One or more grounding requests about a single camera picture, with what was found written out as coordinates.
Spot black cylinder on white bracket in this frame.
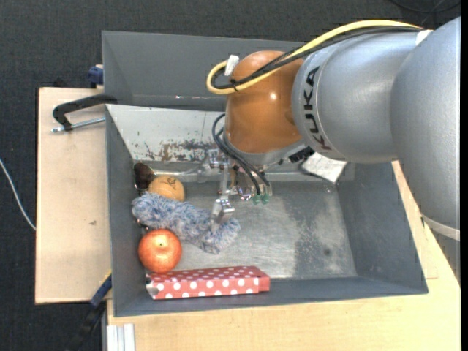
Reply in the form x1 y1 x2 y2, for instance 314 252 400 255
282 146 348 184

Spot red white-dotted box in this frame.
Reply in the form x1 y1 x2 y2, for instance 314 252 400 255
145 265 271 301

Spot dark brown sunglasses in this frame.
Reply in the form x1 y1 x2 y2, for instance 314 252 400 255
132 162 157 192

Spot red apple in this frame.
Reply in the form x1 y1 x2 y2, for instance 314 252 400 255
137 228 183 274

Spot tan round fruit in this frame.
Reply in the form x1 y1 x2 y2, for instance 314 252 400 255
147 175 186 203

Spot grey metal bin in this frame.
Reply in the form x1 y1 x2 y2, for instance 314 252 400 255
101 30 429 317

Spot blue and white fluffy cloth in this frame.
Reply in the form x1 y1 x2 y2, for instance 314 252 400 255
131 192 242 255

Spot pale cardboard board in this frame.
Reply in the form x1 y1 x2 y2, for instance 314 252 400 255
34 87 113 305

